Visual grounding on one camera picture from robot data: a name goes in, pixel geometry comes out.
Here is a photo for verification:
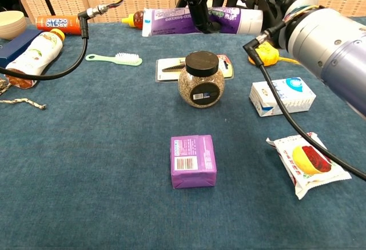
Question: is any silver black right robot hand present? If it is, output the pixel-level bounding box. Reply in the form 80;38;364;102
240;0;320;49

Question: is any purple white toothpaste tube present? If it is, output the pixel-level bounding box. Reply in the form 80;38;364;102
142;6;264;38

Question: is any carded black tool pack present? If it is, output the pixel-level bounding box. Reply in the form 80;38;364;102
154;54;234;84

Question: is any yellow tape measure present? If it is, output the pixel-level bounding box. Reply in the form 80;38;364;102
248;42;301;67

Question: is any bear-shaped honey bottle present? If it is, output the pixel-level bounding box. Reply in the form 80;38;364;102
121;11;145;30

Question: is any round glass jar black lid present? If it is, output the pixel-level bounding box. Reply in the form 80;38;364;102
177;50;226;109

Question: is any white blue milk carton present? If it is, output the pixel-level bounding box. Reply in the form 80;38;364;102
249;77;317;118

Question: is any mint green brush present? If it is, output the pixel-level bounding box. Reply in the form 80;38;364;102
85;52;143;67

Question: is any orange Arctic Ocean can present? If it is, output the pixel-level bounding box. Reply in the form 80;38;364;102
35;15;83;35

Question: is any purple soap box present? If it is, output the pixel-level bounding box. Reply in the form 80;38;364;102
170;134;218;189

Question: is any white pastry snack packet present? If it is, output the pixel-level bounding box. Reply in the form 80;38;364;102
265;132;352;200

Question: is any white drink bottle yellow cap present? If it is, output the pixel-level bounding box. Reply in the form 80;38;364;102
3;29;66;90

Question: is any beige bowl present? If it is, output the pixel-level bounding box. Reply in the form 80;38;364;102
0;11;27;41

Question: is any navy blue long box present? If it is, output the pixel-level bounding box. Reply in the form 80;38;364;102
0;29;43;69

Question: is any blue table cloth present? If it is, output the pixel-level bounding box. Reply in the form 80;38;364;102
0;17;366;250

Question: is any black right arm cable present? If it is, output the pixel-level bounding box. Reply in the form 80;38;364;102
242;28;366;181

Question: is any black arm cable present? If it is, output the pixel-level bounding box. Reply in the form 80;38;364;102
242;28;366;181
0;0;126;81

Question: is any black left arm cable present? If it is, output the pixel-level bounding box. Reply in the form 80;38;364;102
0;0;126;81

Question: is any braided rope bundle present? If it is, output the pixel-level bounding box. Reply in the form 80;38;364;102
0;78;47;111

